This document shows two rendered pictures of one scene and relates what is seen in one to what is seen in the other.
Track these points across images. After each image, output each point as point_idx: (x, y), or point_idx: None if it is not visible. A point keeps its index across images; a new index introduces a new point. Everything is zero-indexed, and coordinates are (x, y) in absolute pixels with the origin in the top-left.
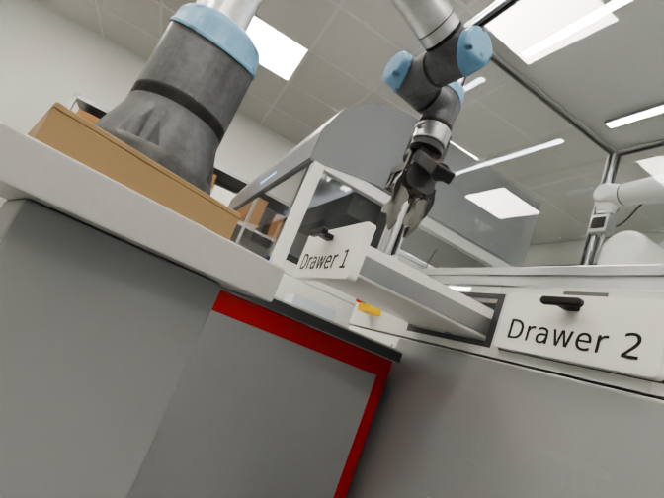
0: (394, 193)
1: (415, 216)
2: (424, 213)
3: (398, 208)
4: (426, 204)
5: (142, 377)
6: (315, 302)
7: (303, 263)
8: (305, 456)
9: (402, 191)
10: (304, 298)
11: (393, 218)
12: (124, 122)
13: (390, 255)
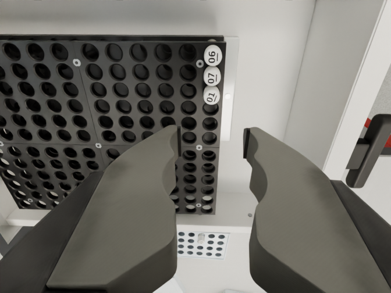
0: (372, 214)
1: (157, 162)
2: (93, 190)
3: (273, 160)
4: (71, 254)
5: None
6: (197, 231)
7: None
8: None
9: (337, 254)
10: (214, 232)
11: (265, 132)
12: None
13: (218, 72)
